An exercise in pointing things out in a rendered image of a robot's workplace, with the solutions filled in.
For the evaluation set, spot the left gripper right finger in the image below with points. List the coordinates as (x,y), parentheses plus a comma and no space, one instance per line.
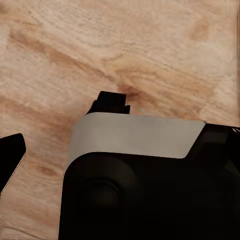
(232,149)

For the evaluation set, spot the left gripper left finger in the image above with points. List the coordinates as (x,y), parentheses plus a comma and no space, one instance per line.
(12,149)

